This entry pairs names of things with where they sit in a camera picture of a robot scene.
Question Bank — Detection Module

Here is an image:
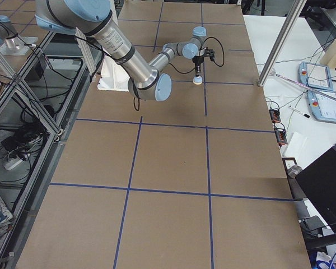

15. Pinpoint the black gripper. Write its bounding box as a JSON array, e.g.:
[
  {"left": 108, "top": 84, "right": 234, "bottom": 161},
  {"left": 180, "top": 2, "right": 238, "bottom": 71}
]
[{"left": 192, "top": 56, "right": 204, "bottom": 77}]

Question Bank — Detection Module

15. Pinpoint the blue and cream bell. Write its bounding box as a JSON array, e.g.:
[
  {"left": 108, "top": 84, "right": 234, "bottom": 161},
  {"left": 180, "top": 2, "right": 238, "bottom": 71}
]
[{"left": 193, "top": 76, "right": 203, "bottom": 85}]

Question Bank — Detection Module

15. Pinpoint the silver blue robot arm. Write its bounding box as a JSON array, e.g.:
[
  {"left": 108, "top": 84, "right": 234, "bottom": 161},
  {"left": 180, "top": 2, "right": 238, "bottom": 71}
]
[
  {"left": 35, "top": 0, "right": 207, "bottom": 101},
  {"left": 0, "top": 15, "right": 38, "bottom": 56}
]

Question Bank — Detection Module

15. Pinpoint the orange black connector upper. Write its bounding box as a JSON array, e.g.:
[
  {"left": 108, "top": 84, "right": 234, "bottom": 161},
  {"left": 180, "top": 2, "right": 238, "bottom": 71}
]
[{"left": 269, "top": 108, "right": 281, "bottom": 123}]

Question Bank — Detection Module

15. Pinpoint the orange black connector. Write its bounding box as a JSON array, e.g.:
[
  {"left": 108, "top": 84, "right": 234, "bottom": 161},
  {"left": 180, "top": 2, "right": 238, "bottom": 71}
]
[
  {"left": 274, "top": 127, "right": 288, "bottom": 147},
  {"left": 269, "top": 108, "right": 281, "bottom": 123}
]

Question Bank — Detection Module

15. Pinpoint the orange black connector lower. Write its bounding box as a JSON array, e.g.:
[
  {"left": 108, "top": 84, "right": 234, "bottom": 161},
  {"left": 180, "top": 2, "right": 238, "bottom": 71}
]
[{"left": 274, "top": 127, "right": 288, "bottom": 147}]

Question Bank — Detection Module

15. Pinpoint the brown paper table cover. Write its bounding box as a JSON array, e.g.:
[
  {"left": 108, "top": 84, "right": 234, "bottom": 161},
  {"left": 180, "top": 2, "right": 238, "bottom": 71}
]
[{"left": 16, "top": 1, "right": 310, "bottom": 268}]

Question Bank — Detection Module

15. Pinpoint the black marker pen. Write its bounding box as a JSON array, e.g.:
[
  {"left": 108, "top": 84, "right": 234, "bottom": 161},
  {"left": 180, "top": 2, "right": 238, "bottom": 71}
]
[{"left": 288, "top": 106, "right": 311, "bottom": 118}]

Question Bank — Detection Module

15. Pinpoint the upper blue teach pendant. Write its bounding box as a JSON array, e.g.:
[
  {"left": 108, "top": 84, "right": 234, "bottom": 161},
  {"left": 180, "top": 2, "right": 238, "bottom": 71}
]
[{"left": 298, "top": 62, "right": 334, "bottom": 91}]

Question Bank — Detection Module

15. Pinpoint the blue teach pendant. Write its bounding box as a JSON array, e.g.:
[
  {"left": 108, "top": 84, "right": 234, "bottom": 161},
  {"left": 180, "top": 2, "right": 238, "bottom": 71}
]
[
  {"left": 298, "top": 62, "right": 334, "bottom": 91},
  {"left": 307, "top": 91, "right": 336, "bottom": 123}
]

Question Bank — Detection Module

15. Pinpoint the white folded paper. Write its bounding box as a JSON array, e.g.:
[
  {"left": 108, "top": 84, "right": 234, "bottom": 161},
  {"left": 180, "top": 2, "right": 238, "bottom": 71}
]
[{"left": 282, "top": 132, "right": 307, "bottom": 159}]

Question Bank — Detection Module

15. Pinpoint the lower blue teach pendant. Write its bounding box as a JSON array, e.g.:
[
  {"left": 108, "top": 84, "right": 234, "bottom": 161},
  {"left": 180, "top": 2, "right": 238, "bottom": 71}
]
[{"left": 307, "top": 91, "right": 336, "bottom": 123}]

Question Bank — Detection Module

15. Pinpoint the black monitor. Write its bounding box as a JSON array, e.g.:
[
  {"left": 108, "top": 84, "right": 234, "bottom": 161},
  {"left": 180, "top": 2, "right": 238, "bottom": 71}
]
[{"left": 296, "top": 146, "right": 336, "bottom": 232}]

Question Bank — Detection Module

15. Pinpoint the white power strip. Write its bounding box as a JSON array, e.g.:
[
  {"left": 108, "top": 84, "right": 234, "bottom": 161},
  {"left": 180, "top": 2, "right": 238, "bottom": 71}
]
[{"left": 3, "top": 157, "right": 23, "bottom": 171}]

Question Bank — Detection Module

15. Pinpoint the white camera stand post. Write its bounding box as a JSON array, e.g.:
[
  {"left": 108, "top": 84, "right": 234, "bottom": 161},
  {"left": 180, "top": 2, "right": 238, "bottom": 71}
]
[{"left": 97, "top": 56, "right": 129, "bottom": 92}]

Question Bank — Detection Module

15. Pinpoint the aluminium frame post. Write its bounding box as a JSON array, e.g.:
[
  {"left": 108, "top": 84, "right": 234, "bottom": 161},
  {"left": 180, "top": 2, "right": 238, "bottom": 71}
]
[{"left": 258, "top": 0, "right": 306, "bottom": 87}]

